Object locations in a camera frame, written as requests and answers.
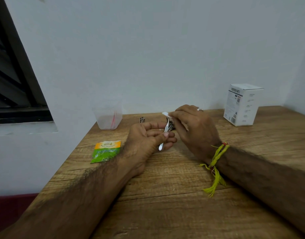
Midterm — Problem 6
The person's left hand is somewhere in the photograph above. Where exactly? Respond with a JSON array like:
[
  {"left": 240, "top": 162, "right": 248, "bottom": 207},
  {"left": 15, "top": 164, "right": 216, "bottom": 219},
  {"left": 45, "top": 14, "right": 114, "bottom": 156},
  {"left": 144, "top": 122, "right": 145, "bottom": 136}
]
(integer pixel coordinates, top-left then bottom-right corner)
[{"left": 121, "top": 121, "right": 178, "bottom": 176}]

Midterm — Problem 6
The person's right hand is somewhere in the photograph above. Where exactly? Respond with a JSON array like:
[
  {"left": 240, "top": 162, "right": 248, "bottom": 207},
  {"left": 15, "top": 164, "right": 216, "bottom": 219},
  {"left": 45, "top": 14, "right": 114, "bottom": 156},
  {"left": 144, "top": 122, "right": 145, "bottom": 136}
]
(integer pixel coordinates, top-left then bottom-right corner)
[{"left": 168, "top": 104, "right": 223, "bottom": 164}]

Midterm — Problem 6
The person's left forearm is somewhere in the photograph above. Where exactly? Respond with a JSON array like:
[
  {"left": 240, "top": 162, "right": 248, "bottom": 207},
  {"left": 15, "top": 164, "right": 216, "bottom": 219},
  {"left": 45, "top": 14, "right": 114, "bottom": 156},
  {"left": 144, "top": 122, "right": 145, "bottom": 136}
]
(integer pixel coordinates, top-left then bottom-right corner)
[{"left": 0, "top": 154, "right": 143, "bottom": 239}]

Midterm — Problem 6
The person's right forearm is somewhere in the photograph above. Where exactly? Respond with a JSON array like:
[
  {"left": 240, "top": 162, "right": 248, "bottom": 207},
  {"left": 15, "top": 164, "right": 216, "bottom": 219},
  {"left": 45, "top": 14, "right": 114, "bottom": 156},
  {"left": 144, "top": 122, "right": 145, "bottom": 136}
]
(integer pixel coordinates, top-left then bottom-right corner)
[{"left": 212, "top": 145, "right": 305, "bottom": 238}]

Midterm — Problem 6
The dark metal cutlery piece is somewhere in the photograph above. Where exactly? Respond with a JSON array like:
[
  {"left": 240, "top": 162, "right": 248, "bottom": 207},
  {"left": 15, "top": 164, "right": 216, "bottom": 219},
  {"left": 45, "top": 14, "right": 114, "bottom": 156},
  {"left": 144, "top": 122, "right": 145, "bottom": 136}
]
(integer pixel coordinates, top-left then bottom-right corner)
[{"left": 166, "top": 117, "right": 176, "bottom": 132}]

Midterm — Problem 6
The yellow thread wristband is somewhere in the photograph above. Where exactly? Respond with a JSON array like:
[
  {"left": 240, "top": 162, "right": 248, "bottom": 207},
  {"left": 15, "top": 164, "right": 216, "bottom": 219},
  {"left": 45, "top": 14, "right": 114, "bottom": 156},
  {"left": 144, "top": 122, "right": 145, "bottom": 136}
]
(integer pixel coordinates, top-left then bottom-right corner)
[{"left": 199, "top": 142, "right": 230, "bottom": 198}]

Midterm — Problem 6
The green and orange sachet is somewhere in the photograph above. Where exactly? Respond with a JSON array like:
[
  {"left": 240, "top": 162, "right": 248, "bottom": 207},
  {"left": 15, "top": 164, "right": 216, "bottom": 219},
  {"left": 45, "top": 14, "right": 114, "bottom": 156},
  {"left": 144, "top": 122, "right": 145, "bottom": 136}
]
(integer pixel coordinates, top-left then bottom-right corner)
[{"left": 90, "top": 140, "right": 121, "bottom": 164}]

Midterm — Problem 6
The clear plastic container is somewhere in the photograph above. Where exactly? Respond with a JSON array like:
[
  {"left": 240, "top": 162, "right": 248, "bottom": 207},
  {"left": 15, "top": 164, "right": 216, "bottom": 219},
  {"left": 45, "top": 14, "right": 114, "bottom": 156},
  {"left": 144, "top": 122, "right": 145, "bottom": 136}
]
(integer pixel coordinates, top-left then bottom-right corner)
[{"left": 92, "top": 100, "right": 123, "bottom": 130}]

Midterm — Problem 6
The white cardboard box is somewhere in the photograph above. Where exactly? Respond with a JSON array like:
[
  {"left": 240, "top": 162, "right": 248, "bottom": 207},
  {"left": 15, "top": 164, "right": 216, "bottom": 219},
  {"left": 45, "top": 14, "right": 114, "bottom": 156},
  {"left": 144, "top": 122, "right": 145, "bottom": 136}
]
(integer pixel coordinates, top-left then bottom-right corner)
[{"left": 223, "top": 83, "right": 264, "bottom": 127}]

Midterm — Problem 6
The dark window frame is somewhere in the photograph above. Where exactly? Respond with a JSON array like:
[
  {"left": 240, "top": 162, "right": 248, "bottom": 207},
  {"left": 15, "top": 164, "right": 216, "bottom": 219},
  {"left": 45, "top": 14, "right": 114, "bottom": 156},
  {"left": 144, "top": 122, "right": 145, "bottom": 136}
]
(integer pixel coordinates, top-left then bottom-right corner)
[{"left": 0, "top": 0, "right": 54, "bottom": 125}]

